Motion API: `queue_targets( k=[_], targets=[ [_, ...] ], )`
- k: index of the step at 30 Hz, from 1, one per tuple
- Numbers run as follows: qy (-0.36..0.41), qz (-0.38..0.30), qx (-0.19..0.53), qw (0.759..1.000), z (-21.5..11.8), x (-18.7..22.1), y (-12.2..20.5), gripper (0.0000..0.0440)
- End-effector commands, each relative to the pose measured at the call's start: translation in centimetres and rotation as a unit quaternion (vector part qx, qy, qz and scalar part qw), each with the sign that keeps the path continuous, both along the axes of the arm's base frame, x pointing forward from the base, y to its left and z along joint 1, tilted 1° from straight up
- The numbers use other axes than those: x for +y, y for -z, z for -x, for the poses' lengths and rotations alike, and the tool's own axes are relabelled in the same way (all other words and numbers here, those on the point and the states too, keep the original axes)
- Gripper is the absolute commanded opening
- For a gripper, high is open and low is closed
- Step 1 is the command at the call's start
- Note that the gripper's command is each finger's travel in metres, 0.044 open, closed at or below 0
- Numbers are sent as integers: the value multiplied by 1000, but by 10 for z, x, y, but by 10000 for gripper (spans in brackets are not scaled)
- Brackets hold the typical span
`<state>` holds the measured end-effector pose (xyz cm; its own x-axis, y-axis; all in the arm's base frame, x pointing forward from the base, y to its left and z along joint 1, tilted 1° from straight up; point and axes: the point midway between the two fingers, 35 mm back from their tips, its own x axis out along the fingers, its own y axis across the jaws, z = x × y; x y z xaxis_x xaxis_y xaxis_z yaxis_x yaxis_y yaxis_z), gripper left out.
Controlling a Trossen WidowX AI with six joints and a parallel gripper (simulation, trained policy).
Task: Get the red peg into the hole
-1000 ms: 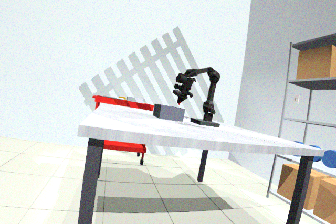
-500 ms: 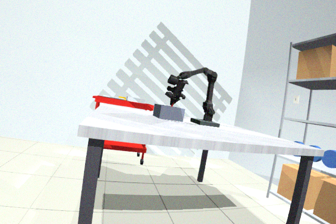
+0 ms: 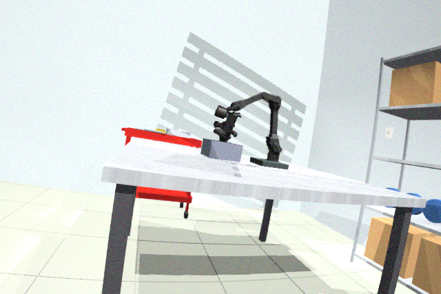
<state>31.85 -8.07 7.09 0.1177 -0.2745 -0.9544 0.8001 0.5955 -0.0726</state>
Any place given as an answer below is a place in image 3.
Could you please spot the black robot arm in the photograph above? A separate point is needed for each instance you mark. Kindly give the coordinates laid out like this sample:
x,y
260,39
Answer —
x,y
274,105

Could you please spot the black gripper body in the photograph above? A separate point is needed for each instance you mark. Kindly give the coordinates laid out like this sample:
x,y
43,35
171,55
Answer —
x,y
226,130

